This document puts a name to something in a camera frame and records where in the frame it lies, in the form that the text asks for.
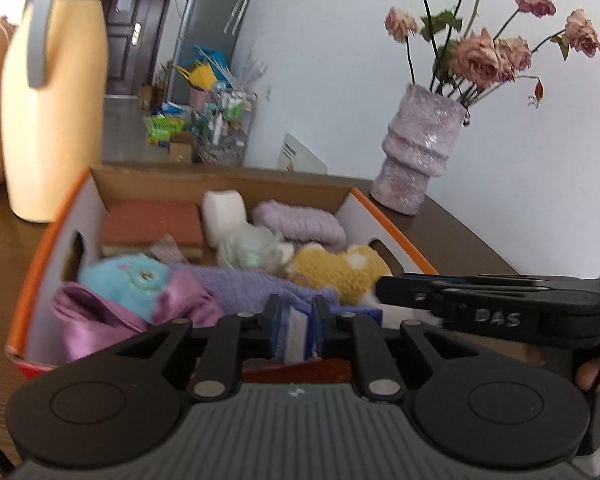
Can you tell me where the bunch of dried pink roses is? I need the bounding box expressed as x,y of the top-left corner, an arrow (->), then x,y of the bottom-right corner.
367,0 -> 600,108

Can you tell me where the purple satin scrunchie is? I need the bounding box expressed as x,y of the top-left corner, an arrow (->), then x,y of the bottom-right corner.
52,267 -> 226,363

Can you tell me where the yellow blue toy pile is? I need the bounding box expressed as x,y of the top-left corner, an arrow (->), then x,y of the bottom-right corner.
175,45 -> 231,92

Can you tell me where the person's right hand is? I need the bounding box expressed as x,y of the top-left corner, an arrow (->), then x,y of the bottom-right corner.
576,357 -> 600,393

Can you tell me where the dark brown entrance door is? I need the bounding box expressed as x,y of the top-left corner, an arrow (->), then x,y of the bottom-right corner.
101,0 -> 181,97

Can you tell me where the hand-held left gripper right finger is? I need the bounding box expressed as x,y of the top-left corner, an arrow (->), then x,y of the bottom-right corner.
314,296 -> 486,401

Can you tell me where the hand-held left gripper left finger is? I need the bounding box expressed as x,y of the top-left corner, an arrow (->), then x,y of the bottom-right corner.
105,295 -> 284,402

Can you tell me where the purple fluffy headband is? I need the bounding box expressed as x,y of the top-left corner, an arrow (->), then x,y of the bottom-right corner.
251,199 -> 347,253

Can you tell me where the brown layered sponge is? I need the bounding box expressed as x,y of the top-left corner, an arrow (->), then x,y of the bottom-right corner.
100,200 -> 206,261

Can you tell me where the white blue sponge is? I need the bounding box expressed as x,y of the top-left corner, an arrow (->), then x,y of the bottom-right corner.
282,304 -> 385,364

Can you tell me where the purple ceramic vase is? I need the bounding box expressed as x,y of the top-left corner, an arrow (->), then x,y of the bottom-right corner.
370,83 -> 468,216

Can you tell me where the blue plush toy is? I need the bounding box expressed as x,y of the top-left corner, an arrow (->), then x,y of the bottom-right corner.
77,255 -> 173,323

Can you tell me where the white leaflet board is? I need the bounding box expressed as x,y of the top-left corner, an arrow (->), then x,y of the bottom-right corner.
276,132 -> 329,175

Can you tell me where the yellow thermos jug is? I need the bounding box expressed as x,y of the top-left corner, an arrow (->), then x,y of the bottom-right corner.
0,0 -> 110,224

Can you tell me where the red cardboard box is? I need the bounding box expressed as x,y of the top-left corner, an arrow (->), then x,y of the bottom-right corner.
5,165 -> 440,379

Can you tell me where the yellow plush toy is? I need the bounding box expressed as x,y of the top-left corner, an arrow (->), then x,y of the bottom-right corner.
285,242 -> 393,306

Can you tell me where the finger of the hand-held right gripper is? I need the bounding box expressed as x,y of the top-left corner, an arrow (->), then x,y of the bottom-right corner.
376,276 -> 600,347
404,272 -> 552,291

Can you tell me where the small cardboard box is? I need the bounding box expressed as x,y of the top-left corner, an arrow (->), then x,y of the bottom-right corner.
167,132 -> 196,163

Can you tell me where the white tape roll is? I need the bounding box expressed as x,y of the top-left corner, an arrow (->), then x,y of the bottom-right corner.
201,189 -> 247,248

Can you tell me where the lavender towel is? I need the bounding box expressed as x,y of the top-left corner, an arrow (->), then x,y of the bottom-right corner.
172,262 -> 341,322

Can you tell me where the clear plastic bag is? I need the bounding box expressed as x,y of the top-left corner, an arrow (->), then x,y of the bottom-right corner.
216,225 -> 296,275

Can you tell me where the green packet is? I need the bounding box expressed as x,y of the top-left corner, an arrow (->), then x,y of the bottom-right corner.
145,112 -> 188,147

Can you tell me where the grey refrigerator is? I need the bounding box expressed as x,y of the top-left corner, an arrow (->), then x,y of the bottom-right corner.
167,0 -> 261,106

